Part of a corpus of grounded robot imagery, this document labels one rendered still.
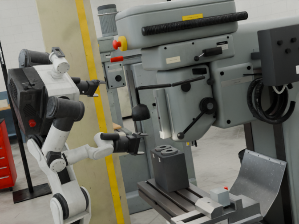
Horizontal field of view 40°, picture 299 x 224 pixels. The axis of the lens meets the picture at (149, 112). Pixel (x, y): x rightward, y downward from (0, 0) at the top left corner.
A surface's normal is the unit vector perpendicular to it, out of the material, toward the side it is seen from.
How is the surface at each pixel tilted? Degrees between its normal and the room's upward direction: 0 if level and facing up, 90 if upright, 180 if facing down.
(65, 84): 34
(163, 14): 90
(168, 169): 90
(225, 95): 90
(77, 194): 60
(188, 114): 90
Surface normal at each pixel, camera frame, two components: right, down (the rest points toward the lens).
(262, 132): -0.92, 0.21
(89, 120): 0.35, 0.10
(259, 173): -0.90, -0.25
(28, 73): 0.23, -0.79
